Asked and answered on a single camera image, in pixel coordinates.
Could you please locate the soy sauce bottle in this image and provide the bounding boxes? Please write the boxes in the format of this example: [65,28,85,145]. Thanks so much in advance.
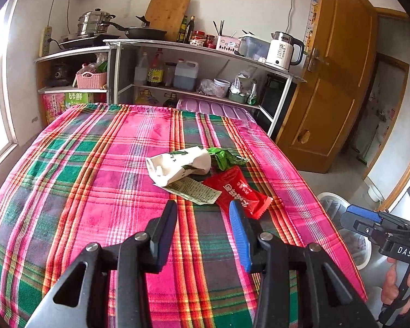
[147,48,165,86]

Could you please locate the pink utensil holder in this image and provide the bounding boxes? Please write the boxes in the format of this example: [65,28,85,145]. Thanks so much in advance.
[215,36,241,54]

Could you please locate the green wrapper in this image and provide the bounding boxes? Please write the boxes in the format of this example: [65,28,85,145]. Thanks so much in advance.
[207,147,249,171]

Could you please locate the stainless steel steamer pot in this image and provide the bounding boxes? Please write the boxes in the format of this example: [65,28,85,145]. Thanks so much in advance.
[77,8,116,36]

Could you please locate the white round trash bin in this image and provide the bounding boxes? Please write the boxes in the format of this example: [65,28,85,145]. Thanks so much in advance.
[318,192,372,271]

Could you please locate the dark glass sauce bottle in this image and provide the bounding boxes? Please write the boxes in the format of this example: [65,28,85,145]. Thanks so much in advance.
[184,16,195,44]

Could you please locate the red snack packet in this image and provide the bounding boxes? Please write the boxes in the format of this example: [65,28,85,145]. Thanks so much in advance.
[203,166,273,220]

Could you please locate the pink woven basket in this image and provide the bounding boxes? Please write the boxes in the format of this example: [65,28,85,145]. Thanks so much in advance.
[76,71,107,90]

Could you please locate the wooden door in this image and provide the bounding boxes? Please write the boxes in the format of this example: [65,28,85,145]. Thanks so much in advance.
[277,0,379,173]

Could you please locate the wooden cutting board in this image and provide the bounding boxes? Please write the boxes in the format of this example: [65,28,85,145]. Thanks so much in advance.
[144,0,191,42]

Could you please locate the person's right hand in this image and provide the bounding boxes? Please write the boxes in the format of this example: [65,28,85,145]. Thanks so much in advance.
[381,258,410,314]

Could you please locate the clear plastic storage container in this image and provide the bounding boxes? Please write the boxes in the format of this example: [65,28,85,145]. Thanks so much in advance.
[238,35,270,61]

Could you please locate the pink-lidded storage box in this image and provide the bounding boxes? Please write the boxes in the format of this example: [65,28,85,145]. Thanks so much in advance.
[176,98,255,123]

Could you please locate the white plastic oil jug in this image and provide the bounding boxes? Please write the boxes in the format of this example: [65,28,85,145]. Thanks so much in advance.
[173,58,199,91]

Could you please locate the pale green barcode sachet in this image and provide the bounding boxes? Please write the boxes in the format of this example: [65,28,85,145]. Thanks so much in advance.
[157,177,222,205]

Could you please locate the white metal kitchen shelf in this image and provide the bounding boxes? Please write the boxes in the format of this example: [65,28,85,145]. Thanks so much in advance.
[35,39,303,136]

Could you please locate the black frying pan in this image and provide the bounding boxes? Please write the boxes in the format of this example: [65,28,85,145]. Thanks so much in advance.
[105,22,166,40]

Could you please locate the white paper bag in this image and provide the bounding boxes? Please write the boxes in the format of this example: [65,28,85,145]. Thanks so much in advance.
[146,146,212,187]

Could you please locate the black induction cooker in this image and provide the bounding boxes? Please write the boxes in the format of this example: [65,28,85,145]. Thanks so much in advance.
[58,33,120,50]

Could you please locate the white electric kettle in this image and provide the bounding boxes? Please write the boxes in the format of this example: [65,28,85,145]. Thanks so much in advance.
[266,31,304,70]

